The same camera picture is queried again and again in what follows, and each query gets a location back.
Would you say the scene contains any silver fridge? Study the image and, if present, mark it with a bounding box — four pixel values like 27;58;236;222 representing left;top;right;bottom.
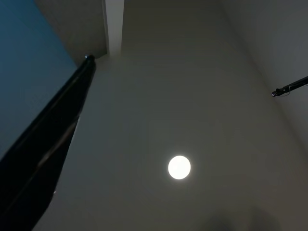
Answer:
0;0;97;231

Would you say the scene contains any round ceiling light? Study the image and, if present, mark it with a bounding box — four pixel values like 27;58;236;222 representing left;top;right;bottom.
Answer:
167;155;192;180

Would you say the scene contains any black mounted camera arm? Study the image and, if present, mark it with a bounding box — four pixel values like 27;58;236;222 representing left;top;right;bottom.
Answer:
271;75;308;98

